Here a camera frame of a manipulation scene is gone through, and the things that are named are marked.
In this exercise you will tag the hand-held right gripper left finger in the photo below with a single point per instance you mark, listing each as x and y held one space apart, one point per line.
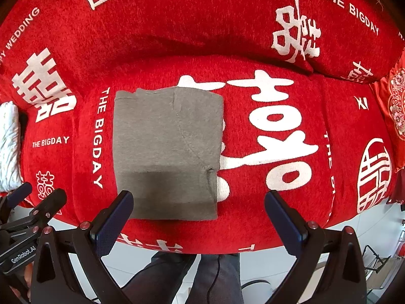
114 224

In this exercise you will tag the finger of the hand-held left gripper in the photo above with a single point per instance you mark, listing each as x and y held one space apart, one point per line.
52 202
19 193

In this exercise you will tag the red embroidered pillow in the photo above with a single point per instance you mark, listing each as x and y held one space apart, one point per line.
394 101

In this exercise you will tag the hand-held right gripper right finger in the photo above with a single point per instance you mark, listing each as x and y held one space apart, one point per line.
284 224

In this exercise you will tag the white cloth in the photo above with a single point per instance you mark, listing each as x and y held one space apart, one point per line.
9 139

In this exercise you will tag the person's grey pants legs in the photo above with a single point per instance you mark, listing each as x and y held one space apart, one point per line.
227 278

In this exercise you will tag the red printed sofa cover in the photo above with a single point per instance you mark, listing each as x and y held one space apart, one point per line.
221 31

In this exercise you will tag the grey knit sweater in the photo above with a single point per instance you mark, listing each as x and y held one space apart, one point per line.
164 139

